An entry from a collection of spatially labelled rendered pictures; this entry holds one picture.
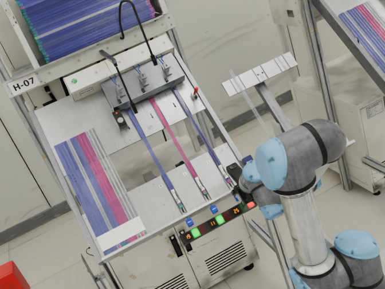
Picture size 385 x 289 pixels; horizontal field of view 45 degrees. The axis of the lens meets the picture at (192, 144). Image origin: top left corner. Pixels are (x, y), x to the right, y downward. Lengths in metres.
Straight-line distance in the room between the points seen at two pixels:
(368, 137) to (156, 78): 1.21
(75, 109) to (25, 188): 1.83
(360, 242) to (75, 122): 1.22
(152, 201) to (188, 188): 0.15
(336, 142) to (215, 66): 2.78
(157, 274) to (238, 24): 2.28
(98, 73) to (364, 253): 1.26
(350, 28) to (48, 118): 1.44
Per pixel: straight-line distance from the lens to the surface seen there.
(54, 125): 2.04
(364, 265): 1.42
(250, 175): 1.48
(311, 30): 2.49
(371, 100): 2.55
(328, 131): 1.15
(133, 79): 2.01
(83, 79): 2.01
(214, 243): 2.35
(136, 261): 2.25
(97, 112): 2.02
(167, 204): 1.85
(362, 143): 2.62
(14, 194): 3.81
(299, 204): 1.19
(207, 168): 1.90
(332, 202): 2.88
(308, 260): 1.32
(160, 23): 2.10
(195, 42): 3.76
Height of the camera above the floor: 1.72
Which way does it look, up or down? 25 degrees down
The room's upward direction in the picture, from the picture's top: 21 degrees counter-clockwise
